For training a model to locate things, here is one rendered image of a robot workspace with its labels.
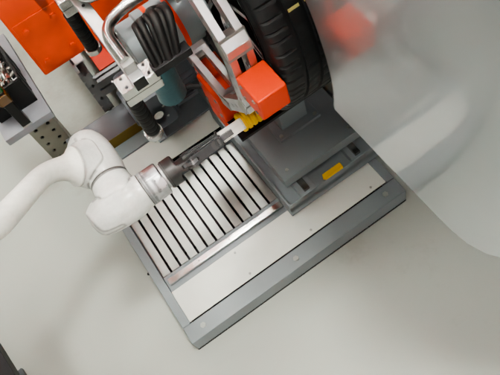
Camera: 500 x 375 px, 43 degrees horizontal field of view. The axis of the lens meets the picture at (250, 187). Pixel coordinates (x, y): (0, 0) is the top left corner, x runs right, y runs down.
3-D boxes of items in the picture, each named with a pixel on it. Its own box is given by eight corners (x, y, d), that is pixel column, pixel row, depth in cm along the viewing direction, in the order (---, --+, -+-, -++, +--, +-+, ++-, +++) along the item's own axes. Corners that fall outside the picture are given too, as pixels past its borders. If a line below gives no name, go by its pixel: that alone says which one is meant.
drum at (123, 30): (223, 39, 157) (207, -2, 145) (150, 87, 155) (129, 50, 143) (194, 7, 164) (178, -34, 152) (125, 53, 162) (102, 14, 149)
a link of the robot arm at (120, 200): (148, 196, 152) (122, 158, 157) (93, 234, 150) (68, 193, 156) (161, 213, 161) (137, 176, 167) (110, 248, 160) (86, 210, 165)
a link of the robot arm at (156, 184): (158, 207, 156) (178, 193, 156) (135, 177, 153) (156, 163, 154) (154, 200, 164) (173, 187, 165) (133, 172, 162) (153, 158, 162)
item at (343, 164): (380, 155, 212) (379, 140, 204) (292, 217, 209) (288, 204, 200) (294, 65, 236) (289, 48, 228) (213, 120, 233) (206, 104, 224)
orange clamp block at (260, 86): (268, 77, 144) (292, 102, 140) (240, 97, 144) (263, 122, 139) (263, 58, 138) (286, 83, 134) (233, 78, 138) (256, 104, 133)
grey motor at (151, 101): (259, 97, 233) (238, 34, 203) (164, 162, 229) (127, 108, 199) (233, 68, 242) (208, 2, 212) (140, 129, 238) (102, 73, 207)
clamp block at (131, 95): (166, 85, 139) (158, 70, 134) (131, 109, 138) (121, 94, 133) (155, 71, 141) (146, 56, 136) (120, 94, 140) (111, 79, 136)
